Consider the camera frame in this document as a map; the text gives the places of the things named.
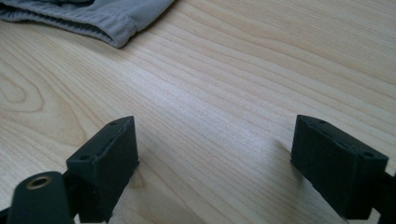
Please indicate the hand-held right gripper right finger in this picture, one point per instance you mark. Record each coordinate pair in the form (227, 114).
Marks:
(336, 168)

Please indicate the grey pants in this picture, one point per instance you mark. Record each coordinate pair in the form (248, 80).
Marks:
(102, 15)

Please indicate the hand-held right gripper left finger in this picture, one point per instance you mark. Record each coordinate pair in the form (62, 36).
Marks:
(104, 168)

